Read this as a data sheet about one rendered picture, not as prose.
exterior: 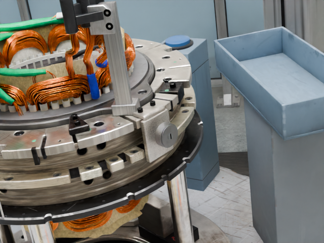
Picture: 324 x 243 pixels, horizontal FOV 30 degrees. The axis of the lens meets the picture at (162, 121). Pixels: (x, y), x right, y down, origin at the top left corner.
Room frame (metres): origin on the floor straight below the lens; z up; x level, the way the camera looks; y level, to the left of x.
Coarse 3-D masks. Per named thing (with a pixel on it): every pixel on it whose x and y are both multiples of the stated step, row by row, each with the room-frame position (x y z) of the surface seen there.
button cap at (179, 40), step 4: (172, 36) 0.94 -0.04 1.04; (176, 36) 0.93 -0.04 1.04; (180, 36) 0.93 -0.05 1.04; (184, 36) 0.93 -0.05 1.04; (168, 40) 0.92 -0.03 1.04; (172, 40) 0.92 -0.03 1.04; (176, 40) 0.91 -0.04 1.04; (180, 40) 0.91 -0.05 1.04; (184, 40) 0.91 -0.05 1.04; (188, 40) 0.91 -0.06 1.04; (168, 44) 0.91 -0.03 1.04; (172, 44) 0.91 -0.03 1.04; (176, 44) 0.91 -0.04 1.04; (180, 44) 0.91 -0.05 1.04; (184, 44) 0.91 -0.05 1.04
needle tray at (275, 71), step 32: (256, 32) 0.84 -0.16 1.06; (288, 32) 0.82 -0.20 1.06; (224, 64) 0.79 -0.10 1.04; (256, 64) 0.82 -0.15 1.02; (288, 64) 0.80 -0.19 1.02; (320, 64) 0.73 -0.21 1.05; (256, 96) 0.67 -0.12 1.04; (288, 96) 0.69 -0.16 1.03; (320, 96) 0.60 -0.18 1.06; (256, 128) 0.72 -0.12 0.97; (288, 128) 0.59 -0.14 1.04; (320, 128) 0.60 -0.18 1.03; (256, 160) 0.72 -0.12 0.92; (288, 160) 0.67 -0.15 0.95; (320, 160) 0.68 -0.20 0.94; (256, 192) 0.73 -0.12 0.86; (288, 192) 0.67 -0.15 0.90; (320, 192) 0.68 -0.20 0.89; (256, 224) 0.74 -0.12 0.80; (288, 224) 0.67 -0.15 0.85; (320, 224) 0.68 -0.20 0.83
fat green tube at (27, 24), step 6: (42, 18) 0.75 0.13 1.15; (48, 18) 0.75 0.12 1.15; (54, 18) 0.75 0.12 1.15; (0, 24) 0.74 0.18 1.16; (6, 24) 0.74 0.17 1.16; (12, 24) 0.74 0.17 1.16; (18, 24) 0.74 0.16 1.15; (24, 24) 0.74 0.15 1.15; (30, 24) 0.74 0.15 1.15; (36, 24) 0.74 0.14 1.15; (42, 24) 0.75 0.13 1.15; (48, 24) 0.75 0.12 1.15; (54, 24) 0.75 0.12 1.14; (0, 30) 0.73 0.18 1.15; (6, 30) 0.74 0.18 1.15; (12, 30) 0.74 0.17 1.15
